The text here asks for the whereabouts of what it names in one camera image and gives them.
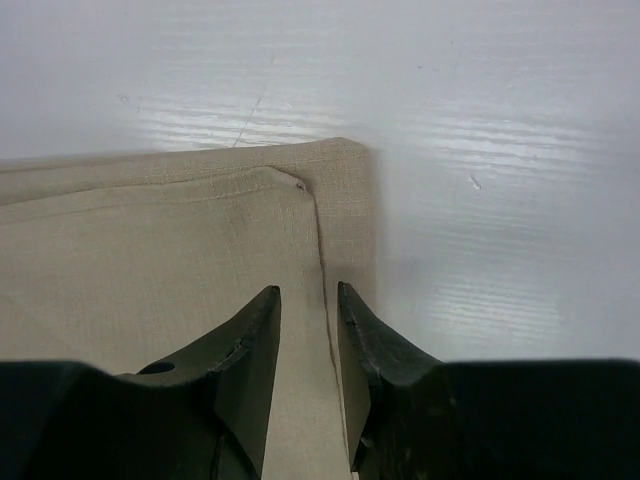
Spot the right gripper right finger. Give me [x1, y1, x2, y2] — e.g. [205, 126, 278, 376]
[337, 282, 639, 479]

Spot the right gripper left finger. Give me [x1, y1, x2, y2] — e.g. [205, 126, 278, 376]
[1, 286, 281, 479]

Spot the beige cloth napkin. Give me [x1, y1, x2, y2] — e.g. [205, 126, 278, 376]
[1, 138, 376, 479]

